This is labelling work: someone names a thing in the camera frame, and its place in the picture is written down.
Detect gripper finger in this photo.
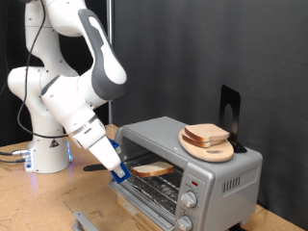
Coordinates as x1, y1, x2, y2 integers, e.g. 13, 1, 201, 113
114, 164, 127, 179

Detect silver oven knob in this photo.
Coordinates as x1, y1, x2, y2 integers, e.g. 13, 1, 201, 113
180, 191, 198, 209
174, 215, 193, 231

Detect vertical metal pole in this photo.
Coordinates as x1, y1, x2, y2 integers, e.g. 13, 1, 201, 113
106, 0, 115, 125

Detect wooden cutting board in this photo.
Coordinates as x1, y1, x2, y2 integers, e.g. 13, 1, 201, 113
178, 128, 235, 164

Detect wooden box under oven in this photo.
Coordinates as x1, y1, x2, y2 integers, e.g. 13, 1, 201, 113
116, 193, 165, 231

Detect wrist camera on blue mount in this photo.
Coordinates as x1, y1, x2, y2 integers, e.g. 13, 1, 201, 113
107, 138, 122, 155

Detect silver toaster oven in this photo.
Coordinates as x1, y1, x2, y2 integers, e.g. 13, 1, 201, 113
109, 115, 264, 231

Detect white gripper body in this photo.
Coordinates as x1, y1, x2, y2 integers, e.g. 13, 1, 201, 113
88, 136, 122, 171

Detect aluminium foil sheet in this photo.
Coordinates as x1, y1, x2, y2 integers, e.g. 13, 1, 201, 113
123, 179, 176, 215

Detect black base cable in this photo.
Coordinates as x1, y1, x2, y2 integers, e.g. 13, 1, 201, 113
0, 158, 27, 165

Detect black curtain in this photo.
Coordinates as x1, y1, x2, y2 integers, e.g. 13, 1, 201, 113
0, 0, 110, 148

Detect small black object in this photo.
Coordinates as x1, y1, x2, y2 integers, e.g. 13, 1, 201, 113
228, 223, 247, 231

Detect metal spatula with blue block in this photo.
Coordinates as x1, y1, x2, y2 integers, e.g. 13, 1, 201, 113
82, 162, 134, 185

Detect cable with silver connector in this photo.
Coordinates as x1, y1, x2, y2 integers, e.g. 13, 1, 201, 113
0, 147, 32, 158

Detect black metal bookend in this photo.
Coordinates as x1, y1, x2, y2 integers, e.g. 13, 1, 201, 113
218, 84, 248, 154

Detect grey backdrop cloth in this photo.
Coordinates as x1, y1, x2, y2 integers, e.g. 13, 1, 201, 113
112, 0, 308, 230

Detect wire oven rack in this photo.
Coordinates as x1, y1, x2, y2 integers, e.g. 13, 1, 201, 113
123, 153, 185, 206

